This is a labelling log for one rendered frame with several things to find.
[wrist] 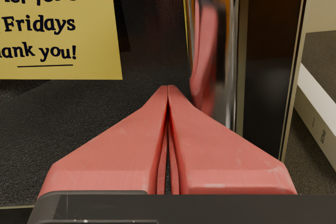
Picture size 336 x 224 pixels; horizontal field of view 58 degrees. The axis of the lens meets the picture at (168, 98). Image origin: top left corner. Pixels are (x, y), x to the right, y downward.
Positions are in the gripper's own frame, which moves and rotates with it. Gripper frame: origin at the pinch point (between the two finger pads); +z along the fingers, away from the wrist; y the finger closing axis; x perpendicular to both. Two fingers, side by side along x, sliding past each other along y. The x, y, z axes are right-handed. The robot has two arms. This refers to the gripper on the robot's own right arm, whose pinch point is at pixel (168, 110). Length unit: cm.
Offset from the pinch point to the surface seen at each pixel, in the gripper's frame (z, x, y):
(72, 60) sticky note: 3.6, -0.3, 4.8
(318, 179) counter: 10.7, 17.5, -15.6
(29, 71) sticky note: 3.7, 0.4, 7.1
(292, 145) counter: 15.6, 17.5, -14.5
